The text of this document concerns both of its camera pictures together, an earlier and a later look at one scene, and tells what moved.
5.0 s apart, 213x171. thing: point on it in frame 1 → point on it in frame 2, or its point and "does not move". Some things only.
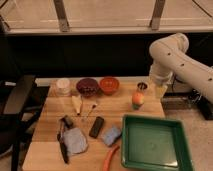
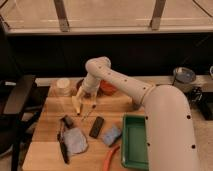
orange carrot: x=109 y=156 does not move
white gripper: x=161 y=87 → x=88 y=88
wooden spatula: x=77 y=101 does not move
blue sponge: x=111 y=135 does not move
